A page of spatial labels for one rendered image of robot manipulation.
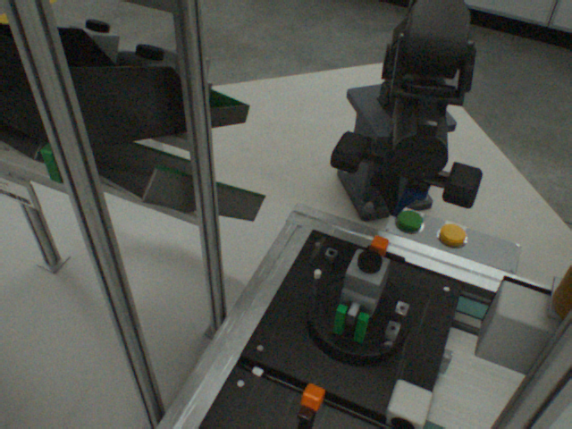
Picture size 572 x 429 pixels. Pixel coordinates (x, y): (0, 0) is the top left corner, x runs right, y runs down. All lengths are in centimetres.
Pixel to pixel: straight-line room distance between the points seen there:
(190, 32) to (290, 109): 80
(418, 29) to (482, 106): 244
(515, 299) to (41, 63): 40
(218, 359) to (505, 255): 47
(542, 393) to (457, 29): 36
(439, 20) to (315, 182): 57
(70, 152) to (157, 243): 61
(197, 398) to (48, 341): 30
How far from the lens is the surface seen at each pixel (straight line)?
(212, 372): 76
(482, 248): 93
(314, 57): 325
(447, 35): 62
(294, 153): 119
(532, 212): 118
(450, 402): 81
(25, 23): 39
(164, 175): 63
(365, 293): 70
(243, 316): 80
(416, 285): 84
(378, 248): 73
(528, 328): 50
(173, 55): 70
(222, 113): 67
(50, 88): 40
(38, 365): 93
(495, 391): 84
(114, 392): 87
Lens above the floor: 161
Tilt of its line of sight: 45 degrees down
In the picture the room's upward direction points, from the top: 2 degrees clockwise
